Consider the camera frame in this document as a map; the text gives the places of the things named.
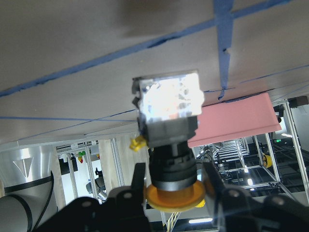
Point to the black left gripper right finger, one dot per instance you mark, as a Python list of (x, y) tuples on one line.
[(214, 186)]

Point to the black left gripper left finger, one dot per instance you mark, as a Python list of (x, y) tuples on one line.
[(138, 187)]

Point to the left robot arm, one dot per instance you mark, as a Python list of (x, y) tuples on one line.
[(28, 207)]

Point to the pink plastic bin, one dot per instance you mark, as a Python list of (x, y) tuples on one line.
[(237, 119)]

